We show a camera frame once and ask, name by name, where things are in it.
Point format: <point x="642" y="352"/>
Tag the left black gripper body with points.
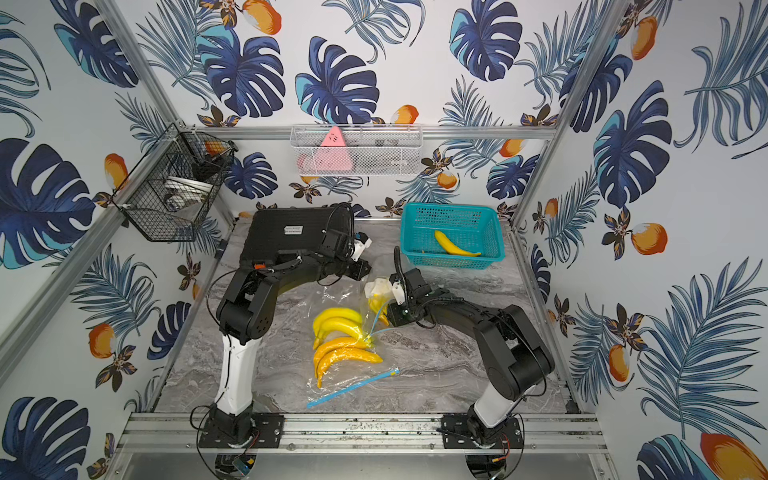
<point x="358" y="267"/>

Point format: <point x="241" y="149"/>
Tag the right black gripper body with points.
<point x="401" y="314"/>

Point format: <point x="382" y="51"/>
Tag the clear zip-top bag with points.
<point x="380" y="285"/>
<point x="285" y="373"/>

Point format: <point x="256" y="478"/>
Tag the single yellow banana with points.
<point x="450" y="247"/>

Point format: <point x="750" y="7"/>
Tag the yellow banana bunch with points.
<point x="339" y="336"/>
<point x="378" y="304"/>

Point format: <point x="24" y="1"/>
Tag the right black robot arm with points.
<point x="514" y="355"/>

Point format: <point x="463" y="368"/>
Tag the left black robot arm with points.
<point x="245" y="315"/>

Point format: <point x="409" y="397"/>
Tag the black plastic tool case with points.
<point x="279" y="235"/>

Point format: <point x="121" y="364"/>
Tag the pink triangular item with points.
<point x="333" y="156"/>

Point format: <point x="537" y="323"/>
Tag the teal plastic basket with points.
<point x="472" y="228"/>

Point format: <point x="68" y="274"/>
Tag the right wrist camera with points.
<point x="399" y="292"/>

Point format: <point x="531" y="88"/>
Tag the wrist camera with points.
<point x="399" y="292"/>
<point x="360" y="244"/>

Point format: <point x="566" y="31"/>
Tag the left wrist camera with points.
<point x="360" y="244"/>

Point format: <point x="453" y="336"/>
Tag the white wire wall basket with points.
<point x="376" y="149"/>

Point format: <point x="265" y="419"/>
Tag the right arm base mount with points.
<point x="467" y="431"/>

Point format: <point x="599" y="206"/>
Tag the black wire basket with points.
<point x="168" y="195"/>

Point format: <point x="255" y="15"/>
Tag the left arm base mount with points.
<point x="252" y="430"/>

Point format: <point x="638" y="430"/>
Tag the aluminium front rail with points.
<point x="404" y="434"/>

